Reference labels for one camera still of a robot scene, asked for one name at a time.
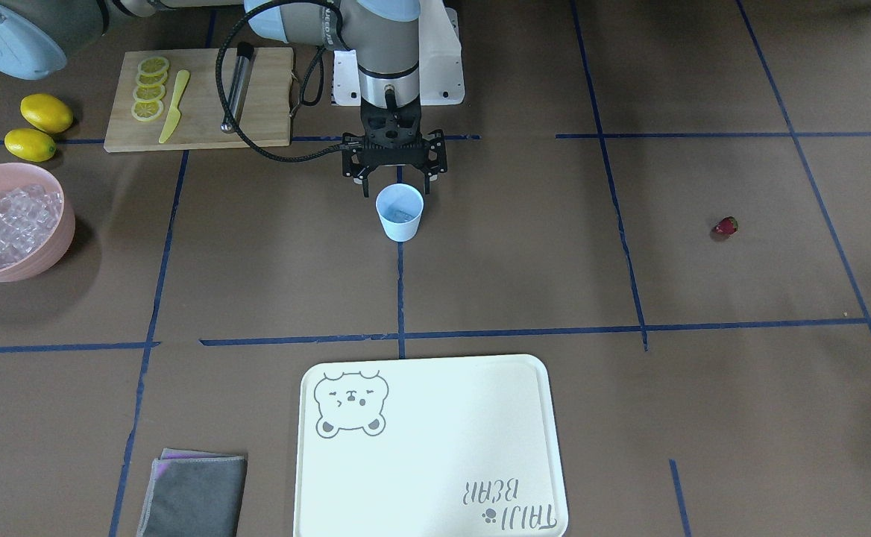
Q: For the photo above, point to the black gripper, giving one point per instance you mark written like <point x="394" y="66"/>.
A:
<point x="435" y="159"/>

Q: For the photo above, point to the clear ice cube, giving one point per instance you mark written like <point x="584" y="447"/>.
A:
<point x="396" y="216"/>

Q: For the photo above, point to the red strawberry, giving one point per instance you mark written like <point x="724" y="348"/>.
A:
<point x="725" y="227"/>

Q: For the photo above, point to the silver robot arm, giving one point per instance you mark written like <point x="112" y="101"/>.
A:
<point x="38" y="37"/>

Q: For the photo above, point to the light blue plastic cup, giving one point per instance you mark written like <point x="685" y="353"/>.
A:
<point x="400" y="208"/>

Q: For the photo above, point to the pink bowl of ice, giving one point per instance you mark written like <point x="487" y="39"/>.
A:
<point x="37" y="222"/>

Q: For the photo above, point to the yellow plastic knife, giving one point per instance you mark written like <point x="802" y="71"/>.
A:
<point x="173" y="114"/>

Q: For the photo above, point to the wooden cutting board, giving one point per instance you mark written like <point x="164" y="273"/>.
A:
<point x="265" y="116"/>

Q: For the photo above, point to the cream bear serving tray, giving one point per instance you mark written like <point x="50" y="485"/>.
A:
<point x="445" y="446"/>

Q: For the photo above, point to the upper yellow lemon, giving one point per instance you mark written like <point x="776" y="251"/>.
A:
<point x="47" y="113"/>

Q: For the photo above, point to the yellow lemon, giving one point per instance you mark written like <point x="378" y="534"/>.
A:
<point x="30" y="144"/>
<point x="47" y="113"/>

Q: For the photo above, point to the lower yellow lemon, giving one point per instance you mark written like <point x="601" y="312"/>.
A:
<point x="30" y="144"/>

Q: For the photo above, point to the folded grey cloth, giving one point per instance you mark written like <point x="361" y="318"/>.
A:
<point x="193" y="493"/>

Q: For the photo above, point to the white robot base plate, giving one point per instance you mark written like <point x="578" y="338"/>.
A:
<point x="441" y="69"/>

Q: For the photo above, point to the steel handled knife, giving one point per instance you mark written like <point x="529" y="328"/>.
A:
<point x="238" y="86"/>

